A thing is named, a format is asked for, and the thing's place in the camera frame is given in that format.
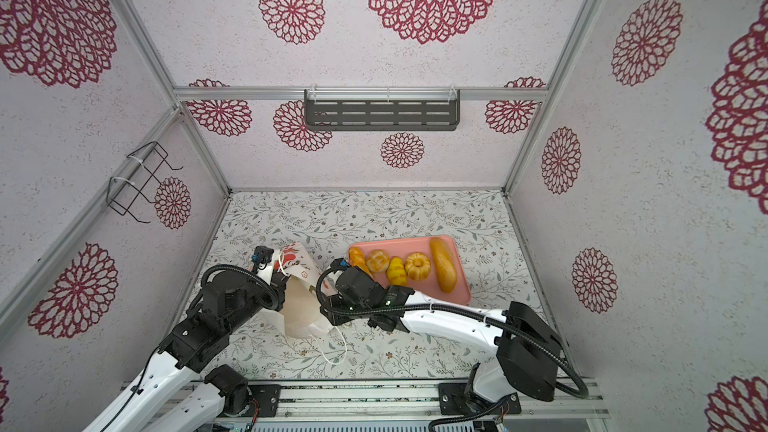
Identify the yellow croissant fake bread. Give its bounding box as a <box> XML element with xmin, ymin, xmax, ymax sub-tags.
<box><xmin>386</xmin><ymin>257</ymin><xmax>408</xmax><ymax>286</ymax></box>

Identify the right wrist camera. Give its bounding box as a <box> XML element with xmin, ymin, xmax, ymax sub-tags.
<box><xmin>328</xmin><ymin>258</ymin><xmax>350</xmax><ymax>273</ymax></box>

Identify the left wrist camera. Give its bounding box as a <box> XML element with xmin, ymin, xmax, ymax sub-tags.
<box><xmin>251</xmin><ymin>246</ymin><xmax>274</xmax><ymax>272</ymax></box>

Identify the white floral paper bag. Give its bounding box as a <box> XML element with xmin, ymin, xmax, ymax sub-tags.
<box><xmin>266</xmin><ymin>242</ymin><xmax>347</xmax><ymax>365</ymax></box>

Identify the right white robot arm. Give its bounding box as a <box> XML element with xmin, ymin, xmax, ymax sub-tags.
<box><xmin>316</xmin><ymin>259</ymin><xmax>563</xmax><ymax>403</ymax></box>

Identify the orange bundt fake bread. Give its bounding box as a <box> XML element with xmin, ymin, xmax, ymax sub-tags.
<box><xmin>404</xmin><ymin>252</ymin><xmax>432</xmax><ymax>281</ymax></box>

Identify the yellow fake bread roll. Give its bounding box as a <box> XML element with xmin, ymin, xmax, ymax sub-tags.
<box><xmin>365</xmin><ymin>249</ymin><xmax>391</xmax><ymax>274</ymax></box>

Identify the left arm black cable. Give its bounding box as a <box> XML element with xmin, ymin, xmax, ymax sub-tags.
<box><xmin>95</xmin><ymin>347</ymin><xmax>163</xmax><ymax>432</ymax></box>

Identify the orange twisted fake bread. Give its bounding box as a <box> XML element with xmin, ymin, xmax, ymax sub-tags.
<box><xmin>348</xmin><ymin>247</ymin><xmax>373</xmax><ymax>277</ymax></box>

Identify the long golden baguette fake bread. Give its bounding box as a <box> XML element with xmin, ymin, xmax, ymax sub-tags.
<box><xmin>430</xmin><ymin>237</ymin><xmax>458</xmax><ymax>293</ymax></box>

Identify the black wire wall rack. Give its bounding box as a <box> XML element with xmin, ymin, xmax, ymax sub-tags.
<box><xmin>105</xmin><ymin>141</ymin><xmax>183</xmax><ymax>225</ymax></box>

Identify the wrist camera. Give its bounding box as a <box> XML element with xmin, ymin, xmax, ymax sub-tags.
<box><xmin>251</xmin><ymin>246</ymin><xmax>274</xmax><ymax>272</ymax></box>
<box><xmin>328</xmin><ymin>258</ymin><xmax>350</xmax><ymax>273</ymax></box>

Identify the grey slotted wall shelf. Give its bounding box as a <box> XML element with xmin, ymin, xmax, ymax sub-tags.
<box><xmin>304</xmin><ymin>89</ymin><xmax>461</xmax><ymax>132</ymax></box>

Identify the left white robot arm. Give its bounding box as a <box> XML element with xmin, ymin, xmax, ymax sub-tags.
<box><xmin>85</xmin><ymin>264</ymin><xmax>289</xmax><ymax>431</ymax></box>

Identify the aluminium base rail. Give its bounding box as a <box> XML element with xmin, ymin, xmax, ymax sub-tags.
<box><xmin>122</xmin><ymin>377</ymin><xmax>613</xmax><ymax>432</ymax></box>

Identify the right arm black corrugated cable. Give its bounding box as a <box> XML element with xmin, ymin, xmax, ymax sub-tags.
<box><xmin>315</xmin><ymin>266</ymin><xmax>590</xmax><ymax>432</ymax></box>

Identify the pink plastic tray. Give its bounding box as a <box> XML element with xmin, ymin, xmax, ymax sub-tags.
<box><xmin>348</xmin><ymin>235</ymin><xmax>472</xmax><ymax>305</ymax></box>

